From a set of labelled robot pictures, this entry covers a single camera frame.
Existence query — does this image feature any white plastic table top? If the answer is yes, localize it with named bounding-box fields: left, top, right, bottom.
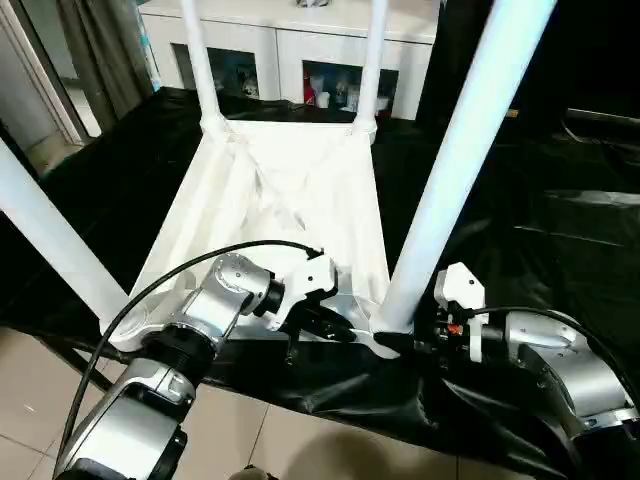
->
left=107, top=117, right=401, bottom=362

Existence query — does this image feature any black work mat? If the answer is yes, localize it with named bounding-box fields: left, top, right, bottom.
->
left=0, top=84, right=640, bottom=480

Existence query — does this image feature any white glass-door cabinet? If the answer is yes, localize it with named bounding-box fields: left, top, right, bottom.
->
left=137, top=0, right=441, bottom=121

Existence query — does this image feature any black cabinet with gold label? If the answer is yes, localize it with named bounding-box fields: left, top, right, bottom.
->
left=417, top=0, right=640, bottom=124

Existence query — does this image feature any grey curtain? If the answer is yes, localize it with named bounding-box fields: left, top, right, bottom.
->
left=54, top=0, right=154, bottom=121

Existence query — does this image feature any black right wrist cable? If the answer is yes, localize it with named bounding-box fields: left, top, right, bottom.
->
left=467, top=305, right=640, bottom=401

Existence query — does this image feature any white sliding door frame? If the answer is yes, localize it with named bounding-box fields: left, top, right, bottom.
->
left=0, top=0, right=104, bottom=146

